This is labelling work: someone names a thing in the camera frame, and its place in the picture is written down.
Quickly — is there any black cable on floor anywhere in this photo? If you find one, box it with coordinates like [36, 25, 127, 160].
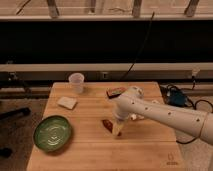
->
[159, 83, 213, 145]

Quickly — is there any translucent yellow stick end effector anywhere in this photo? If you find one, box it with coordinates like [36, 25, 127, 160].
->
[112, 120, 125, 136]

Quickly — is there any black diagonal cable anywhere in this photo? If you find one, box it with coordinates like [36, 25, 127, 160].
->
[119, 11, 156, 82]

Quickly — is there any blue power box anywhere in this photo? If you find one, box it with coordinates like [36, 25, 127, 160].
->
[167, 91, 186, 107]

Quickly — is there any red chili pepper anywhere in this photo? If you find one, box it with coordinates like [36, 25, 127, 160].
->
[102, 119, 113, 132]

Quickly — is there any clear plastic cup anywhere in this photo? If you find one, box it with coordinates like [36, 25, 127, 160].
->
[68, 73, 84, 94]

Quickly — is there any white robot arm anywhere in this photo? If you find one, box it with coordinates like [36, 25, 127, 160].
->
[112, 86, 213, 145]

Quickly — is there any white sponge block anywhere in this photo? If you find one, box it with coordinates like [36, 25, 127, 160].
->
[57, 97, 77, 110]

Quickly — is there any black chair base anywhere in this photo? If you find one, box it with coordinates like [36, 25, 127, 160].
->
[0, 107, 31, 158]

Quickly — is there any green ceramic bowl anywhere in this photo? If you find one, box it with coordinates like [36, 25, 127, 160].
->
[33, 115, 73, 152]

